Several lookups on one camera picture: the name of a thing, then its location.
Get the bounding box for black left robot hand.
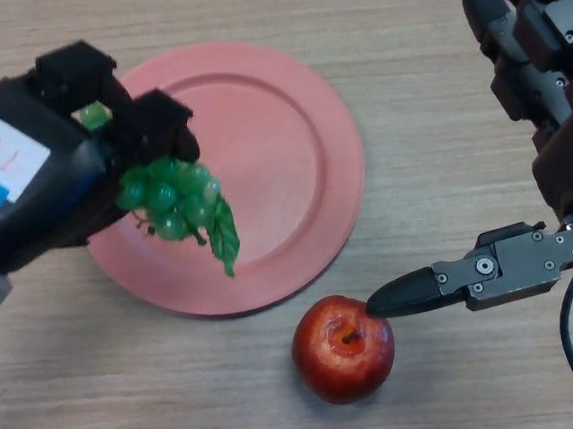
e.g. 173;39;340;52
0;33;210;290

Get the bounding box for green grapes bunch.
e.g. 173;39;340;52
58;99;252;279

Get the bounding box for pink round plate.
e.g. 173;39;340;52
82;30;377;331

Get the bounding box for red apple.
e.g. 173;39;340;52
287;291;400;409

